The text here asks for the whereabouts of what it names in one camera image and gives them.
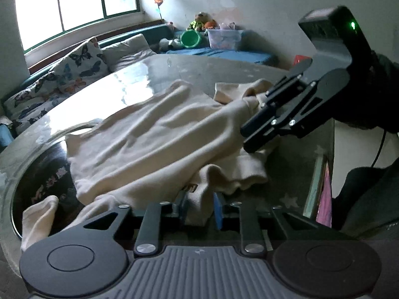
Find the orange plush toy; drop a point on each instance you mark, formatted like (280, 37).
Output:
(210, 24)

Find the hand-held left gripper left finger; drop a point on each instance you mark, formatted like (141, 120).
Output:
(183, 208)

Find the round black cooktop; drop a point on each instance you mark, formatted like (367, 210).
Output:
(46, 168)

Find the green plastic bucket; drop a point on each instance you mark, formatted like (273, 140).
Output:
(190, 39)

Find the person's dark clothing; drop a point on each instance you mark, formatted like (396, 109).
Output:
(367, 199)

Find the clear plastic storage box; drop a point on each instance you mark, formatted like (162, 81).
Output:
(224, 40)

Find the butterfly print pillow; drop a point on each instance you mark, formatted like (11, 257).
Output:
(81, 65)

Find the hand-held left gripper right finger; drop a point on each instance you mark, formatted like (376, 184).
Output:
(218, 212)

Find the cream shirt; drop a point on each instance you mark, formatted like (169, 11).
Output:
(156, 137)

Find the colourful pinwheel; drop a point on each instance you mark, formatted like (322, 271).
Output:
(159, 0)

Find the long butterfly print cushion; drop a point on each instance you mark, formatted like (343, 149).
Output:
(28, 99)

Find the pink book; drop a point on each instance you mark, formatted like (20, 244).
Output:
(325, 196)

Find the plain white pillow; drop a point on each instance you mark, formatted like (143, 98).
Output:
(127, 51)

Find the blue sofa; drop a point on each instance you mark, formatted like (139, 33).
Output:
(243, 56)

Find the green book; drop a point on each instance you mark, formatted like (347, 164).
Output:
(313, 187)

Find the red box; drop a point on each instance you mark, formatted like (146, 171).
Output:
(300, 60)

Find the white plush toy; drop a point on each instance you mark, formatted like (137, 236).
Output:
(168, 43)

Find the green framed window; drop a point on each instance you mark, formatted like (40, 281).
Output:
(78, 0)

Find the yellow green plush toy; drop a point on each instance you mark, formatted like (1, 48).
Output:
(196, 21)

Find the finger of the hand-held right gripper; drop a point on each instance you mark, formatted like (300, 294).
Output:
(280, 87)
(265, 135)

